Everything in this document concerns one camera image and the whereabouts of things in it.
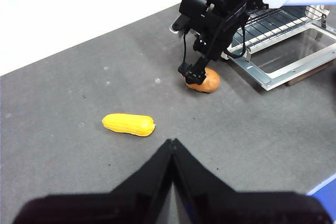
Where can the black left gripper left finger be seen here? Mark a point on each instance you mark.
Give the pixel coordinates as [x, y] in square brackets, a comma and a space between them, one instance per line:
[118, 205]

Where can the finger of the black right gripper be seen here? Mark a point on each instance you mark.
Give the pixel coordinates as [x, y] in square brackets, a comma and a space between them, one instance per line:
[194, 73]

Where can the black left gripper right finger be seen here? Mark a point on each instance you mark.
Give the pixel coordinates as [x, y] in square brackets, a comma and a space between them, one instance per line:
[236, 208]

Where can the brown potato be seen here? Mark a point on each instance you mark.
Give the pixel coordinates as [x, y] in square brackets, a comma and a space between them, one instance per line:
[210, 83]

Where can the white Toshiba toaster oven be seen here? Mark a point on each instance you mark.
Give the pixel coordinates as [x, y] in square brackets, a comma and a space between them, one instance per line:
[313, 11]

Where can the yellow corn cob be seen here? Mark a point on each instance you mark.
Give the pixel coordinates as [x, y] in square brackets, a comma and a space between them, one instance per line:
[128, 125]

